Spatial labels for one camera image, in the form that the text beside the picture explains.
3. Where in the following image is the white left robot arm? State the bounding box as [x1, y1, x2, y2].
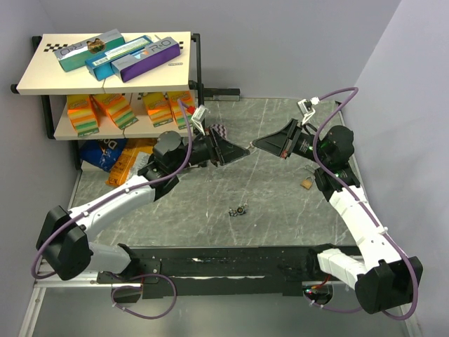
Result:
[36, 129, 250, 282]

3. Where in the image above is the blue carton box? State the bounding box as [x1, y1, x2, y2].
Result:
[85, 35, 152, 81]

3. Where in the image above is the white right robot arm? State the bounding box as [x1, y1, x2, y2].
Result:
[253, 119, 423, 319]

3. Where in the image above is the blue Doritos bag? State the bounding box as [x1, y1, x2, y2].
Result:
[80, 138, 127, 172]

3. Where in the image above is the orange snack bag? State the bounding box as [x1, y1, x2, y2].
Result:
[105, 138, 157, 187]

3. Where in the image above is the small key bunch on table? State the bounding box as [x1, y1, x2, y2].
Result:
[228, 201, 248, 217]

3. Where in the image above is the brass padlock long shackle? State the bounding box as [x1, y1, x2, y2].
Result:
[304, 165, 315, 173]

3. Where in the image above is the black frame shelf rack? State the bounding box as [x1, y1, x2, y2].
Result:
[11, 32, 204, 169]

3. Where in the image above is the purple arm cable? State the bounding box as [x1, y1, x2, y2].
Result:
[32, 99, 194, 319]
[308, 86, 418, 321]

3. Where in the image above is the purple grey R+O box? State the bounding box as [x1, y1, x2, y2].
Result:
[112, 37, 181, 83]

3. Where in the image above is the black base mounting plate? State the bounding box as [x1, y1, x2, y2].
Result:
[91, 245, 337, 300]

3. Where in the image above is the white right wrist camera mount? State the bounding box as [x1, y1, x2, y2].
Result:
[297, 97, 320, 125]

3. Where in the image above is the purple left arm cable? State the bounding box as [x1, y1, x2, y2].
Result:
[32, 99, 194, 319]

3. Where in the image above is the brass padlock short shackle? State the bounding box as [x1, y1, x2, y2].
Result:
[300, 176, 314, 190]

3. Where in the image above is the purple wavy scrub pad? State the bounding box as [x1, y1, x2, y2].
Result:
[209, 124, 228, 139]

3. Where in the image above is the teal grey R+O box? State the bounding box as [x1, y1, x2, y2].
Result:
[53, 29, 125, 72]

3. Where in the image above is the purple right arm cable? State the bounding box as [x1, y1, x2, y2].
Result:
[308, 86, 418, 321]

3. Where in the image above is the orange green sponge pack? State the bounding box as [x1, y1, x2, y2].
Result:
[142, 92, 173, 127]
[92, 93, 138, 130]
[67, 94, 99, 137]
[166, 91, 196, 129]

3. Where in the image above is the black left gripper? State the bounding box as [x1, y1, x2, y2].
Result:
[170, 126, 250, 173]

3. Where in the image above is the black bracket at back wall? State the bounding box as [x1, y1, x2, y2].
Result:
[203, 88, 241, 102]

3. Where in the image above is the aluminium rail frame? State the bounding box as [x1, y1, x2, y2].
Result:
[17, 245, 422, 337]

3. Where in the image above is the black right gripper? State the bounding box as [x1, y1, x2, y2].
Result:
[252, 119, 330, 166]

